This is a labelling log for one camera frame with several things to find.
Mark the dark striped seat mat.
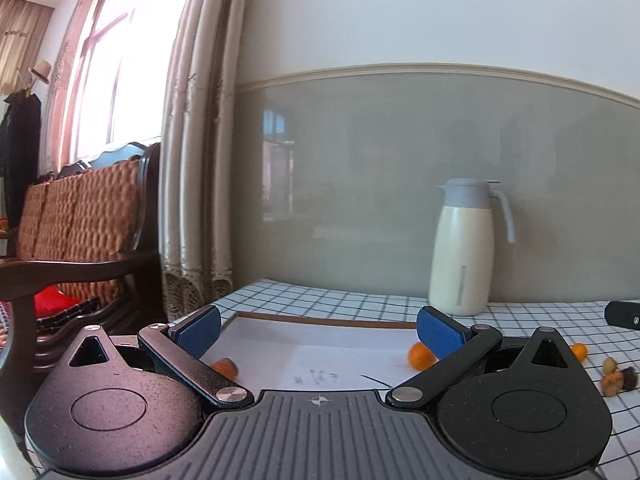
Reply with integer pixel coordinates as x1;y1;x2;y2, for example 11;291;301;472
35;296;103;332

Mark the beige patterned curtain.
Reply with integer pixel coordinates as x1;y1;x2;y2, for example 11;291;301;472
159;0;252;322

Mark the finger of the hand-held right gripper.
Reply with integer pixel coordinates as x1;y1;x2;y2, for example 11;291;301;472
604;301;640;331

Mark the window with pink frame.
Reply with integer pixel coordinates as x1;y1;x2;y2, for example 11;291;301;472
47;0;206;173

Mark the red cushion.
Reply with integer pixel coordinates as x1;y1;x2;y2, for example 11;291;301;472
34;285;82;319

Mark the white thermos jug grey lid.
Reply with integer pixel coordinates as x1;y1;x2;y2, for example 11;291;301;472
428;178;516;317

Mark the woven orange back cushion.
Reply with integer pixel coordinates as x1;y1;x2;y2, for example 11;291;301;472
17;159;144;307

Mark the checked white tablecloth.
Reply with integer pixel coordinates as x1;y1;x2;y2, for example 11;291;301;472
170;279;640;480

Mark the black coat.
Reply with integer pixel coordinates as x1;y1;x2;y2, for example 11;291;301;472
0;90;43;230

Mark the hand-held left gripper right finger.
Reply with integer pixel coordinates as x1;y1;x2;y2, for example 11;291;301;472
386;305;576;409

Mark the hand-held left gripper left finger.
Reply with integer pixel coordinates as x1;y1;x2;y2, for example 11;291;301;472
67;305;255;407

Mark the dark wooden sofa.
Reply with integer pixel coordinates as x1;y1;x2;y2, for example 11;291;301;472
0;141;167;453

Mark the shallow white tray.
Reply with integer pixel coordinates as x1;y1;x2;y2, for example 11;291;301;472
199;311;422;392

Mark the straw hat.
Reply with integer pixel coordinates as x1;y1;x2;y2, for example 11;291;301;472
28;59;54;84

